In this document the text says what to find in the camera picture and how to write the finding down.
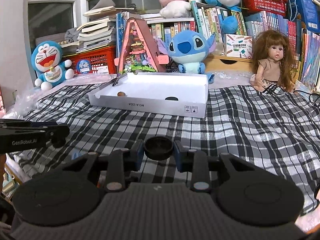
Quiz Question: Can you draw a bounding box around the brown haired baby doll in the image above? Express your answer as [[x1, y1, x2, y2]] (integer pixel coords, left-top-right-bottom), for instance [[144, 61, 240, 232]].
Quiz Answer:
[[249, 30, 296, 92]]

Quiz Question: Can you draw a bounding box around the black binder clip on box edge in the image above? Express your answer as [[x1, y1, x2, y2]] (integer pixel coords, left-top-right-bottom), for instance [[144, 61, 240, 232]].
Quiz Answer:
[[112, 74, 126, 87]]

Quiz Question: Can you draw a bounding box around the black white plaid cloth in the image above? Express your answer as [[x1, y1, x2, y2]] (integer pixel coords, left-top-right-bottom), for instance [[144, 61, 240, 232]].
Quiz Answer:
[[10, 85, 319, 213]]

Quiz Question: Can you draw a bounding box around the black round cap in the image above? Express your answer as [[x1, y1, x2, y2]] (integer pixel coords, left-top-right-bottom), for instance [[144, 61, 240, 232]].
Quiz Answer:
[[144, 136, 174, 161]]

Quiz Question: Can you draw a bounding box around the wooden drawer box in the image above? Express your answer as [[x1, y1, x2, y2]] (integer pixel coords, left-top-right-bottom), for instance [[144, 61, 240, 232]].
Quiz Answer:
[[203, 54, 301, 81]]

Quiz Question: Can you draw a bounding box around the red plastic crate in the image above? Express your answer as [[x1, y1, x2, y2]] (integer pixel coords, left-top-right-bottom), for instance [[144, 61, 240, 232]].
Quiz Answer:
[[62, 45, 117, 75]]

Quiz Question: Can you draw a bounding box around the stack of books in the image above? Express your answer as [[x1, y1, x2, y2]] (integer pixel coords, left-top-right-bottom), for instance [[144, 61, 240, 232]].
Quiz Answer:
[[58, 6, 133, 54]]

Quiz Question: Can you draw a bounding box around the row of shelf books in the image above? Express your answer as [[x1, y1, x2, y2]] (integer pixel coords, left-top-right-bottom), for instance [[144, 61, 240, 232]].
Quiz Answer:
[[115, 0, 320, 86]]

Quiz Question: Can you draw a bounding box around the pink triangular toy house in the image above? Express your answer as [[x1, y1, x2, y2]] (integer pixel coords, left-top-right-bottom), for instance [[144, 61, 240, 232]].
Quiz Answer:
[[114, 18, 169, 74]]

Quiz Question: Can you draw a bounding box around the Doraemon plush toy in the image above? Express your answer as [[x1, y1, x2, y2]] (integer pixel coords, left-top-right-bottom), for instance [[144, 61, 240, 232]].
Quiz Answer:
[[31, 41, 75, 91]]

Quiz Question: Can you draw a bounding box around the white cardboard box tray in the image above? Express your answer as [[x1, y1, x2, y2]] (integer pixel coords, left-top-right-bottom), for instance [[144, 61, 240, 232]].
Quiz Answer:
[[88, 73, 208, 118]]

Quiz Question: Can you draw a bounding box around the black round disc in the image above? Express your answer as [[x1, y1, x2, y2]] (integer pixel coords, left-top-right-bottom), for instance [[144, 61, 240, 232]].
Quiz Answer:
[[165, 96, 178, 101]]

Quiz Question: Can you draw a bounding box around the red basket on shelf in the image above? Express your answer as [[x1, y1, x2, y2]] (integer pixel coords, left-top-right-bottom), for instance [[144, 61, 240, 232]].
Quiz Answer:
[[242, 0, 287, 16]]

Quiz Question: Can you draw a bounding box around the white colourful pencil box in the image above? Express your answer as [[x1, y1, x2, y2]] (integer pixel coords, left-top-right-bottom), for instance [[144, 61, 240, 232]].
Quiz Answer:
[[224, 34, 253, 59]]

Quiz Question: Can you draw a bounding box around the blue Stitch plush toy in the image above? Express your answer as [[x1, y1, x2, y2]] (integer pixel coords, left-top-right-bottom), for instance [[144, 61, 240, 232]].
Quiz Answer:
[[156, 30, 216, 84]]

